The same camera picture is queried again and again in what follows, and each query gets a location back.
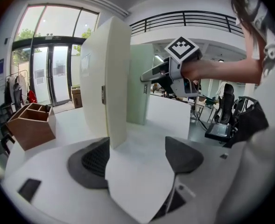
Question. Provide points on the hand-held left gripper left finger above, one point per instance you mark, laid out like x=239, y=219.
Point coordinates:
x=90, y=164

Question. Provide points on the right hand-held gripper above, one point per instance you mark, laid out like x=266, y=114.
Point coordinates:
x=181, y=49

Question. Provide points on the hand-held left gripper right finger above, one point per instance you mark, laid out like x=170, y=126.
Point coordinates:
x=184, y=157

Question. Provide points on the person's right forearm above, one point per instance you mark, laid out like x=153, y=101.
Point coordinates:
x=230, y=71

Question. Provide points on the person's right hand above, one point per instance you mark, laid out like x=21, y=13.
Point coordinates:
x=192, y=71

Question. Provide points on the small black screen device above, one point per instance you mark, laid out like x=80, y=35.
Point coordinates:
x=217, y=130

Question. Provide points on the black balcony railing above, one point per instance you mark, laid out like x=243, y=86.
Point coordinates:
x=186, y=20

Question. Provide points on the tall cardboard box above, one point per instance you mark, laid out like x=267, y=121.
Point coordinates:
x=77, y=99

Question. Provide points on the brown wooden compartment organizer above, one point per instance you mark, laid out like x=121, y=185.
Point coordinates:
x=32, y=132

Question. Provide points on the glass double door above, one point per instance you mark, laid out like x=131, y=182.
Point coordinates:
x=60, y=83

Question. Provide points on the red backpack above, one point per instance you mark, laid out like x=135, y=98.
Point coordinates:
x=32, y=97

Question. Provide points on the clothes rack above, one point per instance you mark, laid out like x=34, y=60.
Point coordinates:
x=9, y=87

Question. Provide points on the person's patterned shirt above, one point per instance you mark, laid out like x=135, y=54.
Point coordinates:
x=272, y=55

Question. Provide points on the blue wall poster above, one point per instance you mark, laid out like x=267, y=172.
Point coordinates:
x=1, y=66

